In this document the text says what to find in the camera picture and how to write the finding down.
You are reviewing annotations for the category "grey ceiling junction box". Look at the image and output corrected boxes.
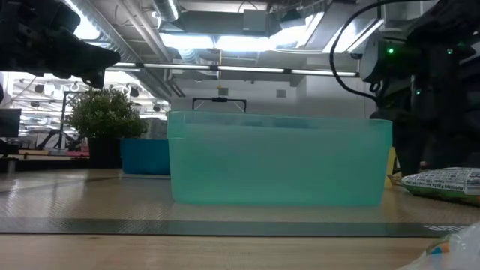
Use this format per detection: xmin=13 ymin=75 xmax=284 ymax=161
xmin=242 ymin=9 xmax=269 ymax=33

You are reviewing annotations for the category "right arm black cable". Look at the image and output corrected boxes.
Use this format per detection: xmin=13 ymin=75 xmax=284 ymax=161
xmin=328 ymin=0 xmax=383 ymax=103

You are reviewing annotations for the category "black-bordered clear work mat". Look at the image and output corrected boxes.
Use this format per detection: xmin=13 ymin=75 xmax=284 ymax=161
xmin=0 ymin=174 xmax=470 ymax=238

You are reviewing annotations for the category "black tripod stand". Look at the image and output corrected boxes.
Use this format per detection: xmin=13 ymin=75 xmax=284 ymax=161
xmin=36 ymin=89 xmax=83 ymax=151

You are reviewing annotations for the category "black background rig frame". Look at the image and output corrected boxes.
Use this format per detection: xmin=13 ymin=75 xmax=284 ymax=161
xmin=192 ymin=96 xmax=248 ymax=113

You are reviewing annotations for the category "long linear ceiling light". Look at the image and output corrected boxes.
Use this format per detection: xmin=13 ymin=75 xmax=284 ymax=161
xmin=106 ymin=61 xmax=363 ymax=78

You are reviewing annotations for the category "black monitor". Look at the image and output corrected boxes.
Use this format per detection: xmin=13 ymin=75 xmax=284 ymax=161
xmin=0 ymin=108 xmax=23 ymax=138

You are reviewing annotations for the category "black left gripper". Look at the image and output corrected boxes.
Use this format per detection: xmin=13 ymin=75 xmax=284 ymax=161
xmin=0 ymin=0 xmax=122 ymax=89

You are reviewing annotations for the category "blue plastic bin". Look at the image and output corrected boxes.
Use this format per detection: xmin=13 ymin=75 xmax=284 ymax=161
xmin=119 ymin=138 xmax=172 ymax=176

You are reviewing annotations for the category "green translucent plastic bin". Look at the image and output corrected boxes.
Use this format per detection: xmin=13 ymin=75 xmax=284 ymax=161
xmin=166 ymin=109 xmax=394 ymax=208

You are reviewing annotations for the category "clear plastic wrapper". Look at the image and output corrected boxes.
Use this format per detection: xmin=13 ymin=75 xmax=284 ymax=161
xmin=397 ymin=220 xmax=480 ymax=270

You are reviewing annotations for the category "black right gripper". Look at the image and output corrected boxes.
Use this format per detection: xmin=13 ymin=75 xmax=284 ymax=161
xmin=369 ymin=84 xmax=480 ymax=177

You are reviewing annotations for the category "background workbench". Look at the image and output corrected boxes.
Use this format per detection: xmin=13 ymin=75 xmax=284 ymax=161
xmin=0 ymin=148 xmax=91 ymax=173

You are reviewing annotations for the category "silver round ventilation duct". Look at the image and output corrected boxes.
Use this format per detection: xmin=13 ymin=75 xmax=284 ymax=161
xmin=151 ymin=0 xmax=182 ymax=23

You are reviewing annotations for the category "bushy green potted plant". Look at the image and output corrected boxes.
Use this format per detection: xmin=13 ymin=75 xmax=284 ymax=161
xmin=64 ymin=85 xmax=150 ymax=169

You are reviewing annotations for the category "green granola bar white label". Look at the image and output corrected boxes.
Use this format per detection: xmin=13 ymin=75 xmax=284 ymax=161
xmin=400 ymin=167 xmax=480 ymax=207

